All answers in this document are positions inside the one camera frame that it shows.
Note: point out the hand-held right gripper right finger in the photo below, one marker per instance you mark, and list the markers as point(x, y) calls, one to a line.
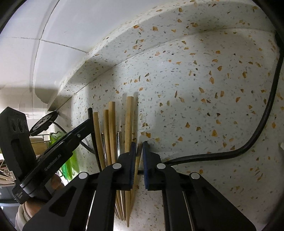
point(146, 166)

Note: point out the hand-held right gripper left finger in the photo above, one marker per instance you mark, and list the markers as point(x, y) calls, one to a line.
point(132, 165)

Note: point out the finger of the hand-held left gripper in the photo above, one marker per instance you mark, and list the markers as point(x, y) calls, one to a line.
point(77, 134)

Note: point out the dark chopstick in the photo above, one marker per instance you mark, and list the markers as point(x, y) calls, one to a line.
point(139, 153)
point(97, 153)

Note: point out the metal chopstick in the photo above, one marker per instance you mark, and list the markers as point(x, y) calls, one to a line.
point(119, 144)
point(103, 146)

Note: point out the person's left hand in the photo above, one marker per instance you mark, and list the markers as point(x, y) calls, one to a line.
point(33, 208)

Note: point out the wooden cutting board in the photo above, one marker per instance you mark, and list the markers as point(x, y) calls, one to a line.
point(37, 145)

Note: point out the green plastic drip tray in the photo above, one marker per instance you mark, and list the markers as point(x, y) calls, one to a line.
point(69, 163)

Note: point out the steel sink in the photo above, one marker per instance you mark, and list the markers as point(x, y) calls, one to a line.
point(7, 193)

